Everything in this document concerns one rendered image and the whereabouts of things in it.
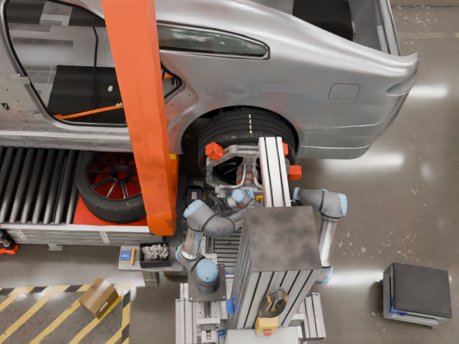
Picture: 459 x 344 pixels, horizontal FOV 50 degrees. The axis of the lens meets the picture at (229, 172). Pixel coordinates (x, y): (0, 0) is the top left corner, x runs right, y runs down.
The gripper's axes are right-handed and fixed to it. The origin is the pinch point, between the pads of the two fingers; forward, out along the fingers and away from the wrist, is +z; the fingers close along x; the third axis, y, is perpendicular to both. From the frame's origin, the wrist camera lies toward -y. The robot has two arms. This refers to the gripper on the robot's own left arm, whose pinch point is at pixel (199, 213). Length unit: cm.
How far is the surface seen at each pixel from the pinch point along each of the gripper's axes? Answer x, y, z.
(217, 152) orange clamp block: 10.1, -30.2, -23.8
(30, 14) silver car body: 71, -207, 86
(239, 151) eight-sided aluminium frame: 12.2, -24.9, -36.1
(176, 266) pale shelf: 30, 25, 39
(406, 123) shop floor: 207, -2, -158
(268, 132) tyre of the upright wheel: 21, -29, -57
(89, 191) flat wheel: 36, -48, 80
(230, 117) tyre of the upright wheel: 20, -48, -38
